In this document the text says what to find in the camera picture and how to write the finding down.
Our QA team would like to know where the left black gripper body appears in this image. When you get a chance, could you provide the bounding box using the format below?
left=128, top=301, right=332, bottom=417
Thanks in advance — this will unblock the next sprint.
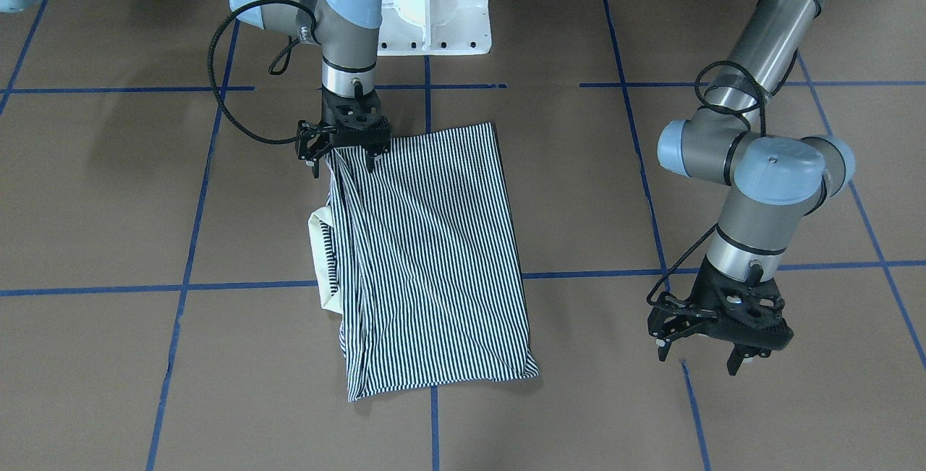
left=647, top=266, right=794, bottom=350

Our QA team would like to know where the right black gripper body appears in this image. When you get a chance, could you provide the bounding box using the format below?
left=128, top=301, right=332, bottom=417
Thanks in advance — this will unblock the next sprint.
left=297, top=88, right=391, bottom=161

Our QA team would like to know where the striped polo shirt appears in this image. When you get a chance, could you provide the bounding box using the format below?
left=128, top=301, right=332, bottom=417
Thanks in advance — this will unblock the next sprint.
left=308, top=122, right=540, bottom=402

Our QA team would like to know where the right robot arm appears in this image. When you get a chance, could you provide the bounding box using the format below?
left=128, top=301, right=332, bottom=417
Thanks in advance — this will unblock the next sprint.
left=2, top=0, right=391, bottom=172

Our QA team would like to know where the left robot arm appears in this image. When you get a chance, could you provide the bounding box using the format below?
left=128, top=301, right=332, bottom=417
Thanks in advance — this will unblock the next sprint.
left=646, top=0, right=857, bottom=375

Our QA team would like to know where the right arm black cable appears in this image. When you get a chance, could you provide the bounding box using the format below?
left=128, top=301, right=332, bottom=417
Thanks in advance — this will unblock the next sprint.
left=208, top=0, right=323, bottom=146

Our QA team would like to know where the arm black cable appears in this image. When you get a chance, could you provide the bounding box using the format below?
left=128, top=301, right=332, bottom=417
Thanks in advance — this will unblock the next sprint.
left=645, top=60, right=768, bottom=307
left=208, top=0, right=323, bottom=146

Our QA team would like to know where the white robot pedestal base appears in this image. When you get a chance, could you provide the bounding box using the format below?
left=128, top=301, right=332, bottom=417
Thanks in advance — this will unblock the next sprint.
left=378, top=0, right=493, bottom=56

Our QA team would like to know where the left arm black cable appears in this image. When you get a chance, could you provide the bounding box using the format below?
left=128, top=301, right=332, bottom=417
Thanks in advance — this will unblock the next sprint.
left=645, top=60, right=768, bottom=307

